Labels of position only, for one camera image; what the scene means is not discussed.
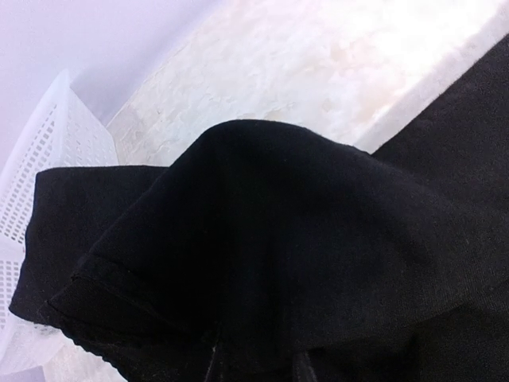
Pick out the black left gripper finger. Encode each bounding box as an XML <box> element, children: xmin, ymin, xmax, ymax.
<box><xmin>293</xmin><ymin>351</ymin><xmax>317</xmax><ymax>382</ymax></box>

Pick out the black long sleeve shirt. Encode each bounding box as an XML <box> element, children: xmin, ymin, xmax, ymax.
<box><xmin>10</xmin><ymin>40</ymin><xmax>508</xmax><ymax>381</ymax></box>

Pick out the white perforated plastic basket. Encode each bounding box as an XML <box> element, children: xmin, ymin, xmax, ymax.
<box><xmin>1</xmin><ymin>70</ymin><xmax>119</xmax><ymax>375</ymax></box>

